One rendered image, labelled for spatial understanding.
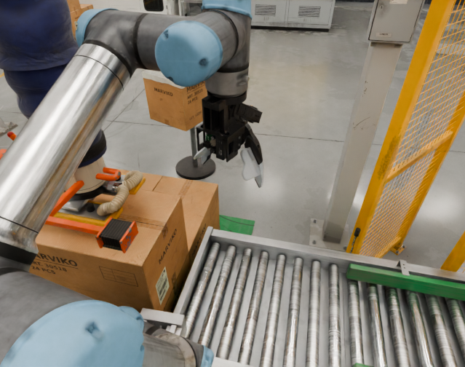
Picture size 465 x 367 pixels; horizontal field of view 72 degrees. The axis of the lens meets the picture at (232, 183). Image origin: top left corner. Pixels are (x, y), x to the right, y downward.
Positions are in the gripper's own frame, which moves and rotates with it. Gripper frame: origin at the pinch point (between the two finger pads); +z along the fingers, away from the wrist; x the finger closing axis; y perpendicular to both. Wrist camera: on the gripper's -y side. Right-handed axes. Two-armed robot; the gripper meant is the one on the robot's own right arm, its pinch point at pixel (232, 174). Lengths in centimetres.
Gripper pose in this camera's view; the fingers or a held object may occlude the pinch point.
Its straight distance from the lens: 71.2
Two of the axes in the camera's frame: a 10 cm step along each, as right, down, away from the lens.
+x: 8.4, 3.5, -4.2
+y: -5.5, 5.2, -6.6
